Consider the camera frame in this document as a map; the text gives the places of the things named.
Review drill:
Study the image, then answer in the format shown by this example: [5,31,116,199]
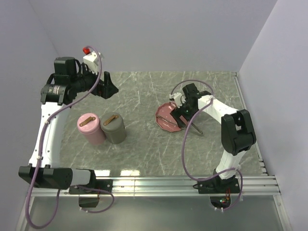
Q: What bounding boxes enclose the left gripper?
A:
[71,62,118,99]

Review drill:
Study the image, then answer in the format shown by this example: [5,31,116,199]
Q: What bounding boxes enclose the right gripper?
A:
[170,99,199,128]

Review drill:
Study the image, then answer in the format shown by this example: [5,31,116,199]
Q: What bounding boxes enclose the metal tongs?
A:
[156,115,204,135]

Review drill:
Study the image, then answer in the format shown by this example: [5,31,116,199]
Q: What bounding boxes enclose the grey round lid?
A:
[101,112,124,133]

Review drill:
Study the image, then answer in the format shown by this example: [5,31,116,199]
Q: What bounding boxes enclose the grey cylindrical container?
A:
[101,112,127,144]

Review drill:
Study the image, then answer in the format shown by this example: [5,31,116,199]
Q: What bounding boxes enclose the pink round lid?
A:
[77,113,98,134]

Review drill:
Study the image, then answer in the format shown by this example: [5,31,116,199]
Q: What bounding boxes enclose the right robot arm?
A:
[169,83,257,193]

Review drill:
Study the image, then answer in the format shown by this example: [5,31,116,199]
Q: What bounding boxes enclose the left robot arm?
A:
[18,52,118,193]

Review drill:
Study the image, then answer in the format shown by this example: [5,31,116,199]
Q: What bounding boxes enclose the pink polka dot plate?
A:
[155,102,182,132]

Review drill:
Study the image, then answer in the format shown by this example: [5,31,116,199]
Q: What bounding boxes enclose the pink cylindrical container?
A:
[79,121,106,145]

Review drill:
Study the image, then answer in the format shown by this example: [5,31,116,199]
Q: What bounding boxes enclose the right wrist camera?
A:
[169,92,186,108]

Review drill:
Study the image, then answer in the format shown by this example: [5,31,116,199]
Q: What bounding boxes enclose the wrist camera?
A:
[83,47,104,74]
[169,92,186,108]

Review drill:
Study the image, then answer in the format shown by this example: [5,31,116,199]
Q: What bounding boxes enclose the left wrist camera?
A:
[83,47,104,74]

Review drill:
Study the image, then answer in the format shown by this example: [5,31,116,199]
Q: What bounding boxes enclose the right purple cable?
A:
[170,79,243,212]

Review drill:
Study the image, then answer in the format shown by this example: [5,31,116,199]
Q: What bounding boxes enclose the purple cable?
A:
[25,45,115,229]
[170,79,243,212]

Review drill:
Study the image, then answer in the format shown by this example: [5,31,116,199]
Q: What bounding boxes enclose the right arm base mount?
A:
[192,176,241,210]

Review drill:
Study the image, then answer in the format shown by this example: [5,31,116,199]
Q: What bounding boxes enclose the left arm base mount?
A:
[68,179,113,209]

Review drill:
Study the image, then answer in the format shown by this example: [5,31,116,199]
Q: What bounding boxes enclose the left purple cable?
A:
[25,45,115,229]

